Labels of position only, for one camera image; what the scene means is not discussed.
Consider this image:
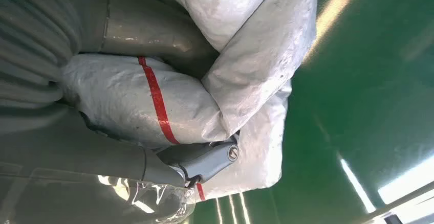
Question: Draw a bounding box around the silver conveyor frame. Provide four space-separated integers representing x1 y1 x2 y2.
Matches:
351 180 434 224

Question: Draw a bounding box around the green conveyor belt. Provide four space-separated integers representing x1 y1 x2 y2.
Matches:
188 0 434 224

